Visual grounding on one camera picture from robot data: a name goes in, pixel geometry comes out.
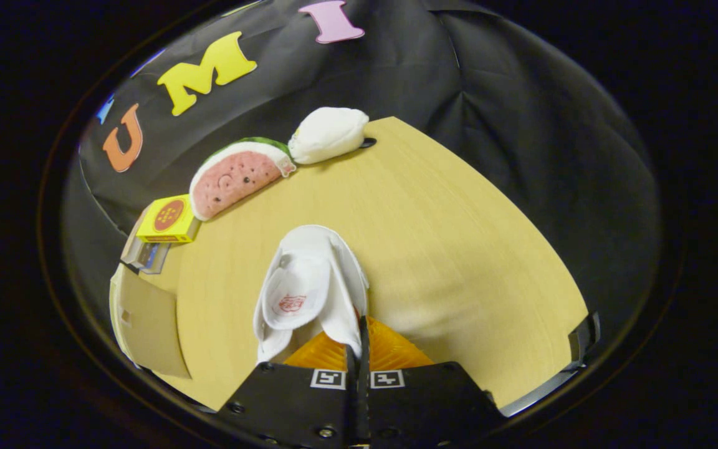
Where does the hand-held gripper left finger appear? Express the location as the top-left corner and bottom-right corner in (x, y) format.
(216, 316), (365, 447)

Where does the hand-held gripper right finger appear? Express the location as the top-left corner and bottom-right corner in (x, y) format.
(363, 316), (504, 447)

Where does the white canvas shoe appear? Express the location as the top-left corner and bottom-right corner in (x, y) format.
(252, 224), (371, 366)

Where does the cream storage box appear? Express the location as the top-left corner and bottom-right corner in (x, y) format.
(108, 262), (193, 380)

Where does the yellow book with red circle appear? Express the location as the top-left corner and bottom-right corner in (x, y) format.
(135, 194), (203, 244)

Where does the watermelon slice plush toy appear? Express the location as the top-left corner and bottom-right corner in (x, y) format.
(188, 137), (298, 223)

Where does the white plush toy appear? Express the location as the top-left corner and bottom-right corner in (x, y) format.
(287, 107), (378, 166)

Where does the black table edge bracket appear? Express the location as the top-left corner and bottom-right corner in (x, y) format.
(567, 311), (602, 373)

